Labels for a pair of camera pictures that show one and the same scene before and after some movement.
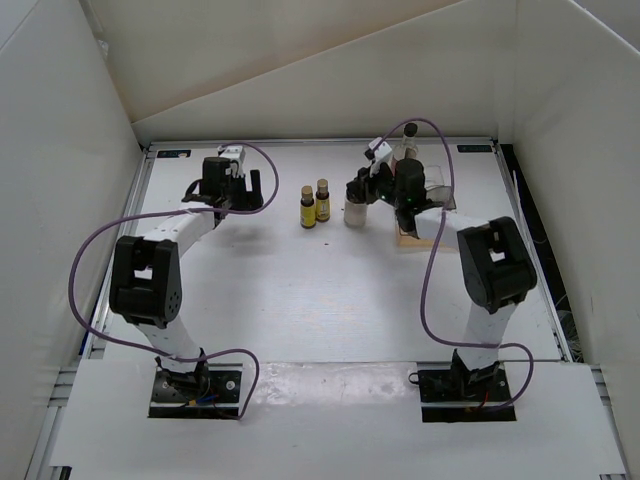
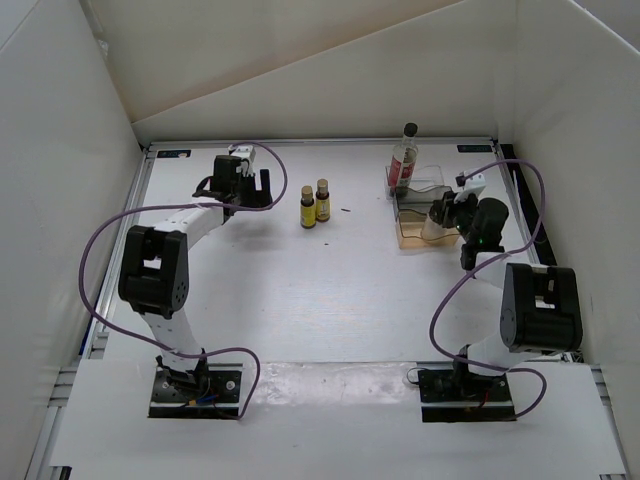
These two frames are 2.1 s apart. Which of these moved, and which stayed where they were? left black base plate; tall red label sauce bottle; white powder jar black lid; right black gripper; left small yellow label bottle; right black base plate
Moved: white powder jar black lid; right black gripper
Stayed: left small yellow label bottle; left black base plate; right black base plate; tall red label sauce bottle
